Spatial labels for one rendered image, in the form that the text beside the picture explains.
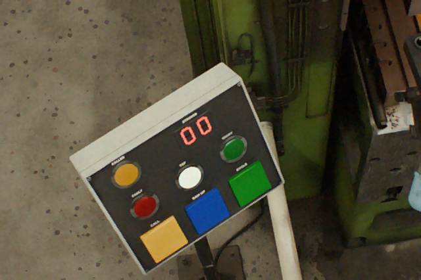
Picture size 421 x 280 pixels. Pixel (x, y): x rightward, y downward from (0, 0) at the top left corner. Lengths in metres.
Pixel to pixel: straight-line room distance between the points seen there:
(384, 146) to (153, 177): 0.58
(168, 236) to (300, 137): 0.72
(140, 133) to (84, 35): 1.59
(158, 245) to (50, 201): 1.23
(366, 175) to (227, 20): 0.57
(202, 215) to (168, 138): 0.19
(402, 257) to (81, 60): 1.32
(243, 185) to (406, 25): 0.51
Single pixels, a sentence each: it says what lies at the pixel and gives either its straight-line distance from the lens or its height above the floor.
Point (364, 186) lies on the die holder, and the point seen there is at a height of 0.60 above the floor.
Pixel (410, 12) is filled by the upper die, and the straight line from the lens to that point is 1.45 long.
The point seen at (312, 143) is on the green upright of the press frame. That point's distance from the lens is 2.22.
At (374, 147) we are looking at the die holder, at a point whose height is 0.84.
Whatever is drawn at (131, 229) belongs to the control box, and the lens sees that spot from 1.52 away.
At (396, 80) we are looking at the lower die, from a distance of 1.73.
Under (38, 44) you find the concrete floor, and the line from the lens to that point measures 3.03.
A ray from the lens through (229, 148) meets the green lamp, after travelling 1.51.
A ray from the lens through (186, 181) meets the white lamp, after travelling 1.51.
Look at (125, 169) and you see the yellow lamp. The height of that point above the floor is 1.17.
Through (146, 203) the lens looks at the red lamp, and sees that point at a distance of 1.49.
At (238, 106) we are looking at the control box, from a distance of 1.49.
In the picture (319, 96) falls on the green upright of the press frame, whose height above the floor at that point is 0.73.
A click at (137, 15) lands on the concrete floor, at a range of 3.01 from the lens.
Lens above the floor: 2.49
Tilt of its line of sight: 66 degrees down
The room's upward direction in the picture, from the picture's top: 12 degrees counter-clockwise
